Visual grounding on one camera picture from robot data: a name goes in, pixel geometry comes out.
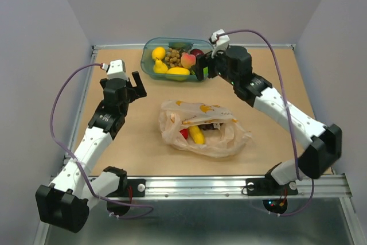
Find purple cable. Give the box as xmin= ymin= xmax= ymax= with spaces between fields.
xmin=50 ymin=63 xmax=154 ymax=220
xmin=217 ymin=29 xmax=315 ymax=217

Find green striped melon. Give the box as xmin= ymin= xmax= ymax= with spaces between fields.
xmin=193 ymin=66 xmax=208 ymax=77

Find aluminium front rail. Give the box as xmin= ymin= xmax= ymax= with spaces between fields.
xmin=127 ymin=175 xmax=352 ymax=200

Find yellow mango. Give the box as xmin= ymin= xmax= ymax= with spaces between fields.
xmin=166 ymin=67 xmax=190 ymax=81

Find yellow lemon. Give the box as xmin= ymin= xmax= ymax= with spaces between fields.
xmin=151 ymin=46 xmax=166 ymax=60

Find yellow pear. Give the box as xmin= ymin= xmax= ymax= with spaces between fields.
xmin=153 ymin=58 xmax=168 ymax=74

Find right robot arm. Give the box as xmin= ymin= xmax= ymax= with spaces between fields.
xmin=194 ymin=46 xmax=342 ymax=193

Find teal plastic basket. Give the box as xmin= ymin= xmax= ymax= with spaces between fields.
xmin=140 ymin=37 xmax=213 ymax=82

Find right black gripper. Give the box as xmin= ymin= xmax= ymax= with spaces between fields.
xmin=190 ymin=46 xmax=239 ymax=87

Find translucent orange plastic bag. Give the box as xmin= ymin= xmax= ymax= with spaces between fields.
xmin=158 ymin=100 xmax=251 ymax=158

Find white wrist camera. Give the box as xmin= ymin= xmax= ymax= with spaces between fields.
xmin=209 ymin=29 xmax=230 ymax=58
xmin=101 ymin=60 xmax=126 ymax=80

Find wrinkled yellow fruit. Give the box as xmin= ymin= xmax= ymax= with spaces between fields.
xmin=189 ymin=126 xmax=205 ymax=145

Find dark red apple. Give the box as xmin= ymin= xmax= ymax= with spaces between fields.
xmin=190 ymin=48 xmax=204 ymax=57

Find brown longan bunch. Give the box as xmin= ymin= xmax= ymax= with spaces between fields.
xmin=164 ymin=48 xmax=183 ymax=69

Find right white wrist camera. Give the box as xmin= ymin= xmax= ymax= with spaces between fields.
xmin=209 ymin=29 xmax=230 ymax=58

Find purple grape bunch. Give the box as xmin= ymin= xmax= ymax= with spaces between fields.
xmin=198 ymin=123 xmax=223 ymax=131

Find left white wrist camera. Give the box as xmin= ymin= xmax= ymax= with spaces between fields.
xmin=101 ymin=60 xmax=126 ymax=80

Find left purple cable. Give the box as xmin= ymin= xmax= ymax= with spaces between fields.
xmin=50 ymin=63 xmax=154 ymax=220

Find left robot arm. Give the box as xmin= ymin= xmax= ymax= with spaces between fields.
xmin=35 ymin=71 xmax=147 ymax=233

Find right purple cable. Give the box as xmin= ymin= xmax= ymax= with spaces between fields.
xmin=217 ymin=29 xmax=315 ymax=217

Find small red fruit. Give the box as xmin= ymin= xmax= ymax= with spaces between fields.
xmin=179 ymin=129 xmax=189 ymax=140

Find pink peach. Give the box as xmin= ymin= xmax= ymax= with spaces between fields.
xmin=181 ymin=53 xmax=196 ymax=69

